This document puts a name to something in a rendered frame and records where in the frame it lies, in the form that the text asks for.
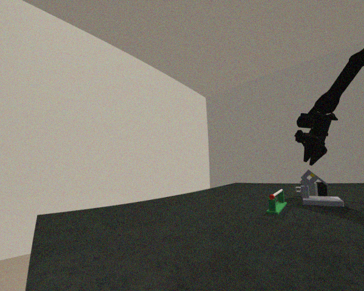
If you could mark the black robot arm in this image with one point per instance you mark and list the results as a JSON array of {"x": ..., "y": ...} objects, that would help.
[{"x": 328, "y": 102}]

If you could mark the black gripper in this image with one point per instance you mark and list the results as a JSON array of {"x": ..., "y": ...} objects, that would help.
[{"x": 314, "y": 144}]

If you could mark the white pin with red cap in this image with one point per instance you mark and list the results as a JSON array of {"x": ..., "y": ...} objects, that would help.
[{"x": 273, "y": 196}]

